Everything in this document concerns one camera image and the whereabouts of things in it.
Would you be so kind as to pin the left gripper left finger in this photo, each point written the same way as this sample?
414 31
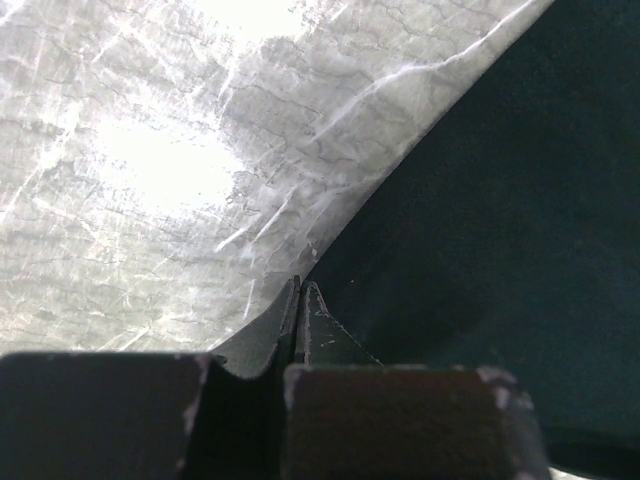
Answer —
252 350

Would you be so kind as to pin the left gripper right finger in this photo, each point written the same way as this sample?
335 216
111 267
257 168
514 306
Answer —
321 339

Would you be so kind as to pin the black t-shirt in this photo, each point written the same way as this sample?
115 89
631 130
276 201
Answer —
509 237

